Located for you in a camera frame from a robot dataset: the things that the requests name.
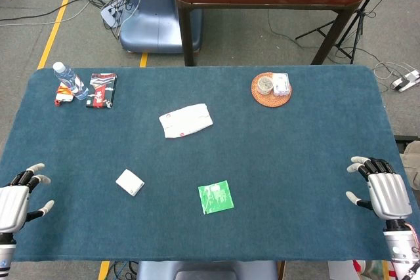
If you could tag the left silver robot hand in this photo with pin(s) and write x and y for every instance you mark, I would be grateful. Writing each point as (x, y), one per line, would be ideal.
(13, 204)

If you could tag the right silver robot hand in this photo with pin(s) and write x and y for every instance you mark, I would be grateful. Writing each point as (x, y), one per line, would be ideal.
(387, 194)

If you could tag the small white box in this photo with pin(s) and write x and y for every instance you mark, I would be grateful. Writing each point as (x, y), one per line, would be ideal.
(130, 182)

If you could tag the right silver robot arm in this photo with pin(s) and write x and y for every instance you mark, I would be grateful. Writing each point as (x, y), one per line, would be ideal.
(402, 250)

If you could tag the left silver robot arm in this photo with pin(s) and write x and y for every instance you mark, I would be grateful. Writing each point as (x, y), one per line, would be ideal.
(6, 253)

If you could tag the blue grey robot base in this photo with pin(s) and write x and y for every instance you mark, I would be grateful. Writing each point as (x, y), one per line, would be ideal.
(154, 14)

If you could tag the grey red patterned package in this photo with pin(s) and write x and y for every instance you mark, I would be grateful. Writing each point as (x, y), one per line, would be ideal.
(101, 90)

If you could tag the white power strip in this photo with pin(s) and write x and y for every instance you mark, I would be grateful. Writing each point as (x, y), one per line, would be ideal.
(407, 80)

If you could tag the red white snack packet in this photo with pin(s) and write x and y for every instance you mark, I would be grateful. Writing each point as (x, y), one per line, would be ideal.
(64, 93)

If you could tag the clear plastic water bottle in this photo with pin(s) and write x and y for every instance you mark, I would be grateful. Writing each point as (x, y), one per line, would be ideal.
(70, 80)

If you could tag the small clear packet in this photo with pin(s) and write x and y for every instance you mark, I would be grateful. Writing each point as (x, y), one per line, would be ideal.
(281, 83)

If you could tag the round woven rattan coaster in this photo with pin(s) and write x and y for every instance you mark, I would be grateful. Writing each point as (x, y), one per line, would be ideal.
(262, 96)

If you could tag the round clear lidded jar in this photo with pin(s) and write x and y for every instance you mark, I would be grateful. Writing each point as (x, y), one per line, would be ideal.
(264, 84)

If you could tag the green sachet packet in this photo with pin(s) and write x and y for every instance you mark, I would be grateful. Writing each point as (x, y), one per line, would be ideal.
(215, 196)

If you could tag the black tripod stand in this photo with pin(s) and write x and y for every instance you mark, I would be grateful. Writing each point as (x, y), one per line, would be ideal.
(354, 21)

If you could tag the white paper bag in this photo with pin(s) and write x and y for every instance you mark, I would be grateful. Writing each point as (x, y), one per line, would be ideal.
(185, 120)

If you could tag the blue grey robot chest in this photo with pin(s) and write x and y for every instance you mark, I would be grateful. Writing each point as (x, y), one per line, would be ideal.
(206, 270)

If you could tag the grey power strip with plugs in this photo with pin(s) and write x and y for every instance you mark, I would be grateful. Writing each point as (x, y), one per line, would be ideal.
(115, 9)

